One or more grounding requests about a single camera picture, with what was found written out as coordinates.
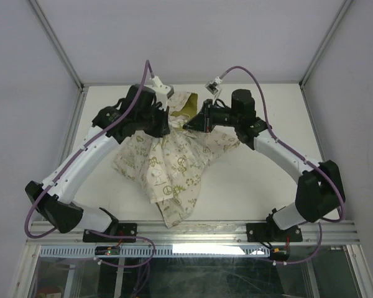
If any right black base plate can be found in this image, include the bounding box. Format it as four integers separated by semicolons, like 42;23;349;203
246;222;303;243

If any slotted grey cable duct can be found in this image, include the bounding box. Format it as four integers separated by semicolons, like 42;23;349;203
40;243;270;258

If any aluminium mounting rail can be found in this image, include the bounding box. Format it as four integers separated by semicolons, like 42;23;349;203
26;220;361;246

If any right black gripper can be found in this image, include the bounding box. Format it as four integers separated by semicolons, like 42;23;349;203
183;99;241;133

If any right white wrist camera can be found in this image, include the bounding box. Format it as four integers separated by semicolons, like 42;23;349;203
205;77;223;101

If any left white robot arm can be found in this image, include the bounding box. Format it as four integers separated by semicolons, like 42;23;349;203
25;84;174;242

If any aluminium frame post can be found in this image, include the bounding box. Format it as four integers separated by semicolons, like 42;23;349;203
299;0;355;89
26;0;85;91

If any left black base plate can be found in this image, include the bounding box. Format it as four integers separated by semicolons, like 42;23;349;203
83;222;138;243

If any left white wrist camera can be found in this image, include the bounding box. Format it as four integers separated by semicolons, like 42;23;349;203
149;76;174;110

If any cream green printed jacket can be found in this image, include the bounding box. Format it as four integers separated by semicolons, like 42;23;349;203
113;91;240;228

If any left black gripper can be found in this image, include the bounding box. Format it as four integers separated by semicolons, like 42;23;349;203
136;102;169;138

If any right aluminium frame post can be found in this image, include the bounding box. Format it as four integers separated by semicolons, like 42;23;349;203
299;0;355;89

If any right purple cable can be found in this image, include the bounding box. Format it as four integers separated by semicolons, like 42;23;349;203
219;65;346;266

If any purple cable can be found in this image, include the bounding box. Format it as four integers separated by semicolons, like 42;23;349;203
24;60;156;298
219;65;346;266

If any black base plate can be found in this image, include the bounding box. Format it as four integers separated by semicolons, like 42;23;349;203
83;222;138;243
246;222;303;243

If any left aluminium frame post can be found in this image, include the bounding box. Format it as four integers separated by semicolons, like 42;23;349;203
26;0;85;91

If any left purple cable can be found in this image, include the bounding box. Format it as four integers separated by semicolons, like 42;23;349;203
24;60;156;298

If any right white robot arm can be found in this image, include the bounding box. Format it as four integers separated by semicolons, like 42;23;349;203
183;89;345;240

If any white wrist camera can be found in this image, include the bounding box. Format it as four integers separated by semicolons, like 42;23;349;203
205;77;223;101
149;76;174;110

